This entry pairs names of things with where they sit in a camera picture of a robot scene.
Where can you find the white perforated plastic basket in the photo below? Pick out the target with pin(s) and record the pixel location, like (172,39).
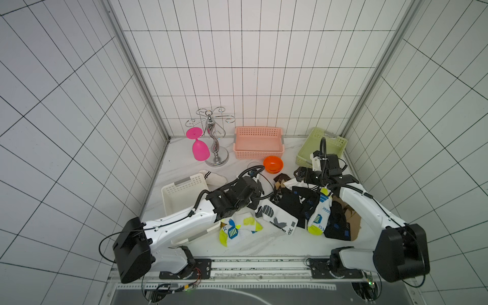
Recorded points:
(180,195)

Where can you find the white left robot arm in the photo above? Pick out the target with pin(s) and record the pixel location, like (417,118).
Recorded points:
(143,247)

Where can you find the chrome glass holder stand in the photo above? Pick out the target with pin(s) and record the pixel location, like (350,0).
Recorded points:
(217,156)

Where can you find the black grey argyle sock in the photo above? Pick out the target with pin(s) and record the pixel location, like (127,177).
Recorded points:
(299,202)

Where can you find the white sock with black leaves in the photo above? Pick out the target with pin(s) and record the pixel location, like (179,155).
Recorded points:
(276,216)

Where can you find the brown tan striped sock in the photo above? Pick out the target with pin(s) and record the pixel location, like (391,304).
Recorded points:
(353,219)

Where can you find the brown argyle sock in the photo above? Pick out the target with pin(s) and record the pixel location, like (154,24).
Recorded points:
(279,185)

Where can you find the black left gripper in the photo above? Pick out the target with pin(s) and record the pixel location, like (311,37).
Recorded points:
(255,197)

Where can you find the white sock neon yellow toe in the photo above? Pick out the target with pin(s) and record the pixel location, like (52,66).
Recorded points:
(319,219)

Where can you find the white blue yellow sock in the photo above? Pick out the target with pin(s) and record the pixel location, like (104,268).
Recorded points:
(237,228)

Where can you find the pink perforated plastic basket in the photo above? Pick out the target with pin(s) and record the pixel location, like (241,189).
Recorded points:
(257,143)

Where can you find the orange plastic bowl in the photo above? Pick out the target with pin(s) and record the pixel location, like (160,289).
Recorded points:
(273,164)

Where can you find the pink plastic wine glass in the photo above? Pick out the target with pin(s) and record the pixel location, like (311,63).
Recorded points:
(200,150)

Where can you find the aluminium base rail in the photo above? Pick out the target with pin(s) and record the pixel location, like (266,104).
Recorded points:
(251,272)

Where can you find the cream sock with black stripes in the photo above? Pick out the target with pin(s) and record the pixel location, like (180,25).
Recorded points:
(213,179)

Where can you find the black sock blue squares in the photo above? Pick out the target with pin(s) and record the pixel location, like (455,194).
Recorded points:
(337,226)

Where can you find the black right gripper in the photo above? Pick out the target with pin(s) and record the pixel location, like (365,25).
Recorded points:
(304,175)

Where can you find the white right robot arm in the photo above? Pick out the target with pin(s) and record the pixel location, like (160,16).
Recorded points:
(400,251)

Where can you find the clear plastic cup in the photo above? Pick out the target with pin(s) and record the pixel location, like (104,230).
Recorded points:
(255,167)

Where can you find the green perforated plastic basket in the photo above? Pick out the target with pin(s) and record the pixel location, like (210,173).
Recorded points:
(335,145)

